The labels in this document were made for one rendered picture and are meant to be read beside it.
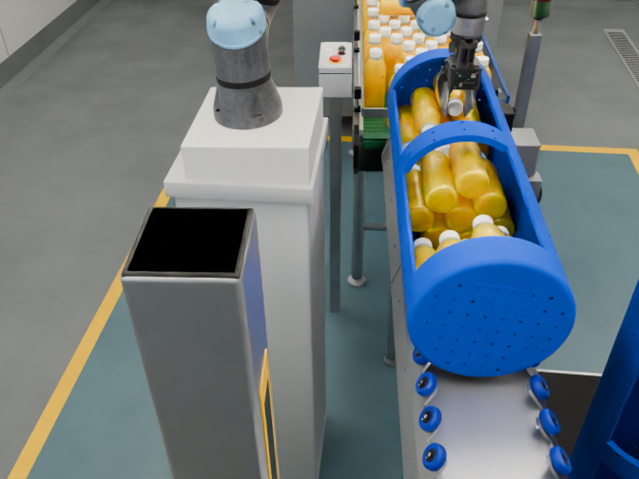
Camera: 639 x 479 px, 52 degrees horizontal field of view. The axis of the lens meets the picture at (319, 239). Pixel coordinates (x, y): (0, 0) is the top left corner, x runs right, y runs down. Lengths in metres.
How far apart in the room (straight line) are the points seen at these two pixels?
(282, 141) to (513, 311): 0.57
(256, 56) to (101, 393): 1.57
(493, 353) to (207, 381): 0.90
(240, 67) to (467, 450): 0.84
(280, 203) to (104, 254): 1.86
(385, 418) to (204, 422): 2.00
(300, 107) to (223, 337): 1.16
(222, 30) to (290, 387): 0.96
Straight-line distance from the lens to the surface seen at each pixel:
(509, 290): 1.12
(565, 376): 2.43
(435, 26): 1.36
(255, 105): 1.41
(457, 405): 1.26
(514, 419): 1.26
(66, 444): 2.48
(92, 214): 3.46
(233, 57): 1.36
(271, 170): 1.37
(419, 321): 1.15
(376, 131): 2.09
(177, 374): 0.37
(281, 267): 1.52
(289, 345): 1.70
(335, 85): 2.05
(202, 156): 1.39
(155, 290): 0.33
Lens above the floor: 1.91
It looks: 38 degrees down
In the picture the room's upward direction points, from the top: 1 degrees counter-clockwise
